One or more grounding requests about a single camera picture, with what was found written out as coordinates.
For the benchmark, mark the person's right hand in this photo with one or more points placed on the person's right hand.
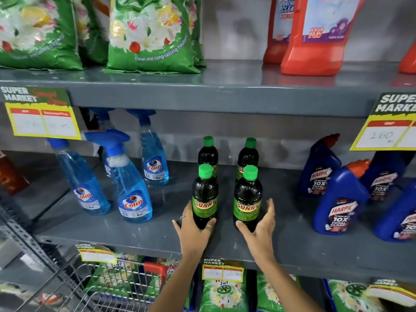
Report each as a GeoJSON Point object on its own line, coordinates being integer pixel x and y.
{"type": "Point", "coordinates": [261, 240]}

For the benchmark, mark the person's left hand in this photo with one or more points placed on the person's left hand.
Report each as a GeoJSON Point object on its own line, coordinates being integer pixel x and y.
{"type": "Point", "coordinates": [193, 240]}

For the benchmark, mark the person's left little finger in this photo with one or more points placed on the person's left little finger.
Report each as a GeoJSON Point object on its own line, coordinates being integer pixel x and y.
{"type": "Point", "coordinates": [176, 225]}

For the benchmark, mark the person's right thumb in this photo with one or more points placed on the person's right thumb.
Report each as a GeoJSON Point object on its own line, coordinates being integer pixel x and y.
{"type": "Point", "coordinates": [242, 226]}

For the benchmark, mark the person's left thumb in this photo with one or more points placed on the person's left thumb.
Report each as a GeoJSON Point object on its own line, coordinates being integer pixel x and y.
{"type": "Point", "coordinates": [210, 225]}

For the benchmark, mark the dark bottle with green cap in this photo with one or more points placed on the dark bottle with green cap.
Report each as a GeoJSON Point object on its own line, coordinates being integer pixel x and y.
{"type": "Point", "coordinates": [208, 155]}
{"type": "Point", "coordinates": [204, 194]}
{"type": "Point", "coordinates": [247, 198]}
{"type": "Point", "coordinates": [248, 157]}

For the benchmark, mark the green detergent powder bag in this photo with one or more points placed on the green detergent powder bag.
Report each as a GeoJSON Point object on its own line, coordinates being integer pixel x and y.
{"type": "Point", "coordinates": [354, 298]}
{"type": "Point", "coordinates": [222, 297]}
{"type": "Point", "coordinates": [268, 294]}
{"type": "Point", "coordinates": [174, 268]}
{"type": "Point", "coordinates": [113, 276]}

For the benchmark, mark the yellow and green price tag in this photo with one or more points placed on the yellow and green price tag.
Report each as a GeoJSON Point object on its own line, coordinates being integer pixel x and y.
{"type": "Point", "coordinates": [39, 115]}
{"type": "Point", "coordinates": [222, 271]}
{"type": "Point", "coordinates": [386, 126]}
{"type": "Point", "coordinates": [96, 255]}
{"type": "Point", "coordinates": [393, 290]}

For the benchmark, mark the grey metal shelf board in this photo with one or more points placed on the grey metal shelf board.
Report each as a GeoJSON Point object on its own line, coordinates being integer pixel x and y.
{"type": "Point", "coordinates": [227, 87]}
{"type": "Point", "coordinates": [292, 243]}

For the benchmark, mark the blue glass cleaner spray bottle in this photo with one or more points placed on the blue glass cleaner spray bottle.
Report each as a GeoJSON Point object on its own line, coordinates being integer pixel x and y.
{"type": "Point", "coordinates": [84, 188]}
{"type": "Point", "coordinates": [131, 191]}
{"type": "Point", "coordinates": [154, 159]}
{"type": "Point", "coordinates": [103, 118]}

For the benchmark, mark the blue toilet cleaner bottle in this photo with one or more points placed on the blue toilet cleaner bottle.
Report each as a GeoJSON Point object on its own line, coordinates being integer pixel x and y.
{"type": "Point", "coordinates": [320, 168]}
{"type": "Point", "coordinates": [399, 217]}
{"type": "Point", "coordinates": [339, 204]}
{"type": "Point", "coordinates": [383, 175]}

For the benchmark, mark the slotted grey metal upright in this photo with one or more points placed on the slotted grey metal upright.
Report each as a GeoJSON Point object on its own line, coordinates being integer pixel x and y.
{"type": "Point", "coordinates": [29, 243]}

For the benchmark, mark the dark red packet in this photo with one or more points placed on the dark red packet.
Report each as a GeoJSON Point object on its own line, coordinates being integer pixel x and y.
{"type": "Point", "coordinates": [11, 175]}

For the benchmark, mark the green floral detergent bag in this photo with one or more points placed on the green floral detergent bag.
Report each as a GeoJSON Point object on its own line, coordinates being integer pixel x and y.
{"type": "Point", "coordinates": [151, 35]}
{"type": "Point", "coordinates": [35, 32]}
{"type": "Point", "coordinates": [196, 32]}
{"type": "Point", "coordinates": [91, 35]}

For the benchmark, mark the red bathroom cleaner bottle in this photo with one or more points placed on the red bathroom cleaner bottle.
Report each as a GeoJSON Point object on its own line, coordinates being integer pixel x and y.
{"type": "Point", "coordinates": [317, 38]}
{"type": "Point", "coordinates": [276, 35]}

